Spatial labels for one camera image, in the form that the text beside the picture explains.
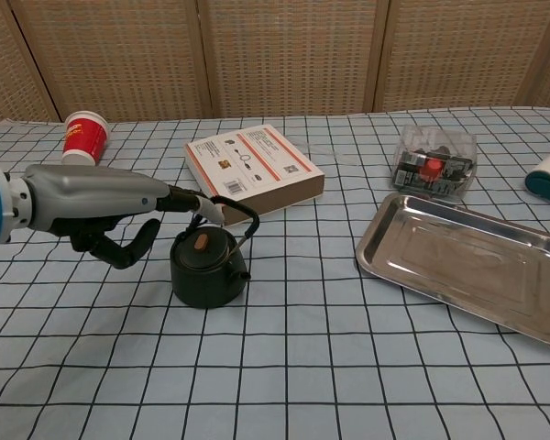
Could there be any stainless steel rectangular tray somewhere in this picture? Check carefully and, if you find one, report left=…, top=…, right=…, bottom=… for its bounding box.
left=355, top=192, right=550, bottom=347

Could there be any dark round teapot lid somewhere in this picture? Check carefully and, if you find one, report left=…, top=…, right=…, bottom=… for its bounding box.
left=179, top=229, right=237, bottom=270

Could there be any blue checked tablecloth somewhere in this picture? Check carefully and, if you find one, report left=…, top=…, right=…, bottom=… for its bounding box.
left=0, top=104, right=550, bottom=440

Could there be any red and white paper cup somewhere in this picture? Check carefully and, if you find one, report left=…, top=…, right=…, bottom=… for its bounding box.
left=60, top=110, right=110, bottom=166

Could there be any clear plastic box of parts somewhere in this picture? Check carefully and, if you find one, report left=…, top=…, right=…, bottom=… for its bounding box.
left=390, top=124, right=479, bottom=203

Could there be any dark green cast-iron teapot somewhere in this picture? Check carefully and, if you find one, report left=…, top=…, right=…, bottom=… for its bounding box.
left=170, top=195, right=260, bottom=310

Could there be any woven rattan folding screen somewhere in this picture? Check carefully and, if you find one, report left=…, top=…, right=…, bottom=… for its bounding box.
left=0, top=0, right=550, bottom=131

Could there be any white and orange cardboard box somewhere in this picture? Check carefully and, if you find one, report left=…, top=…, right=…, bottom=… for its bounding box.
left=184, top=124, right=326, bottom=227

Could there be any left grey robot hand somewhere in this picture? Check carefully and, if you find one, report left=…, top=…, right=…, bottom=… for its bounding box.
left=9, top=163, right=226, bottom=270

